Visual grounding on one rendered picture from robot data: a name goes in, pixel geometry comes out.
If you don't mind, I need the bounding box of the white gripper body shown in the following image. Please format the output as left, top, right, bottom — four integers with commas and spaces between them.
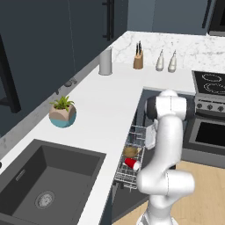
144, 120, 159, 151

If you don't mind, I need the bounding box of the brown bowl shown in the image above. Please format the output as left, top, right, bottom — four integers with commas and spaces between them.
122, 145, 140, 159

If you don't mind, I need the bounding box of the dark dishwasher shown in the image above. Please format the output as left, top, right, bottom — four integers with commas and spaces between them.
134, 86, 165, 139

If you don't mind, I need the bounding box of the red cup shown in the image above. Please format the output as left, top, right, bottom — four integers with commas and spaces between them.
124, 156, 142, 171

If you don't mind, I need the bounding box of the oven door with dark window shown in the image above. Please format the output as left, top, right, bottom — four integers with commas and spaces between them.
183, 114, 225, 156

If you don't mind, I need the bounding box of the dark dishwasher door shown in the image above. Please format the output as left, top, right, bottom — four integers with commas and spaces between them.
110, 175, 151, 224

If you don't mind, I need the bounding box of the dark cupboard door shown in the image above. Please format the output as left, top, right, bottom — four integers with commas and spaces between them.
68, 0, 129, 76

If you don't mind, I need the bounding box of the pale grey bottle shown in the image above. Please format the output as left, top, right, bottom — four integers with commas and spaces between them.
167, 49, 178, 74
155, 48, 165, 72

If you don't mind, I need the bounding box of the wooden knife block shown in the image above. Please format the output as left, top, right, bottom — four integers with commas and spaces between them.
133, 40, 145, 70

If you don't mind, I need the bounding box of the steel stove with black hob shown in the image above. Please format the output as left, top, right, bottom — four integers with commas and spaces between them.
182, 69, 225, 170

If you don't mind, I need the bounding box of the grey paper towel roll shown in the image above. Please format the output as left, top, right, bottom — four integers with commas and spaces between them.
98, 46, 114, 76

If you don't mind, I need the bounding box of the potted green plant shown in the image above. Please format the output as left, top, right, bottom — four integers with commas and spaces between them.
47, 95, 78, 129

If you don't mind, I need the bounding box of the dark grey sink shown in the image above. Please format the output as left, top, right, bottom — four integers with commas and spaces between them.
0, 138, 107, 225

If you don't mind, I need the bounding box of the black microwave oven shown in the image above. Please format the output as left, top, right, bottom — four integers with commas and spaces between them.
207, 0, 225, 37

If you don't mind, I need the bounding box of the dark tall cupboard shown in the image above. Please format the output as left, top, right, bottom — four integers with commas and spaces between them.
0, 0, 77, 139

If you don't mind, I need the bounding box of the wire dishwasher rack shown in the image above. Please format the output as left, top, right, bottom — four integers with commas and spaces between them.
113, 124, 148, 192

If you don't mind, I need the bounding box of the grey wall socket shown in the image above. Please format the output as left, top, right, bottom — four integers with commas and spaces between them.
63, 77, 78, 89

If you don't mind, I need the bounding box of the black long cupboard handle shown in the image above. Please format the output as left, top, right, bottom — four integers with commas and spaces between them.
0, 34, 22, 114

